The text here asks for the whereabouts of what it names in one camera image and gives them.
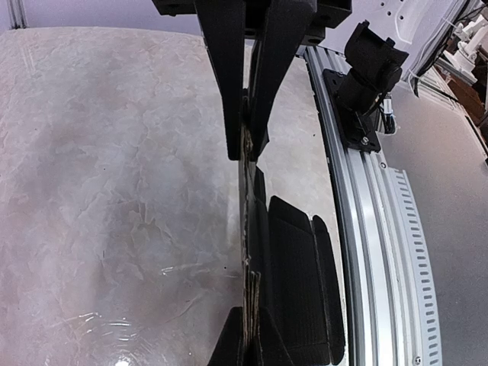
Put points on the front aluminium frame rail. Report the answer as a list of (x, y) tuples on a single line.
[(392, 313)]

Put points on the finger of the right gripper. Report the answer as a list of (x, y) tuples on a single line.
[(228, 349), (270, 346)]

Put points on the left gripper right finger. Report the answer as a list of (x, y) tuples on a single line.
[(283, 29)]

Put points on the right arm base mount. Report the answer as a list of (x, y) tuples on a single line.
[(351, 99)]

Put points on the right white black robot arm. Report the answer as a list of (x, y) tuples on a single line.
[(376, 49)]

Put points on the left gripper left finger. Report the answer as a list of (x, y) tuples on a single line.
[(223, 25)]

